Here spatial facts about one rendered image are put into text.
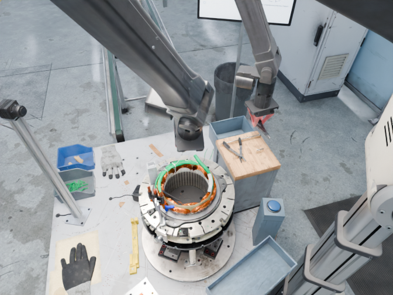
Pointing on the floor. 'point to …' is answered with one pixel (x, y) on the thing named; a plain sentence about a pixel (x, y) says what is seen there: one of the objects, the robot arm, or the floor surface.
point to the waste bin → (223, 113)
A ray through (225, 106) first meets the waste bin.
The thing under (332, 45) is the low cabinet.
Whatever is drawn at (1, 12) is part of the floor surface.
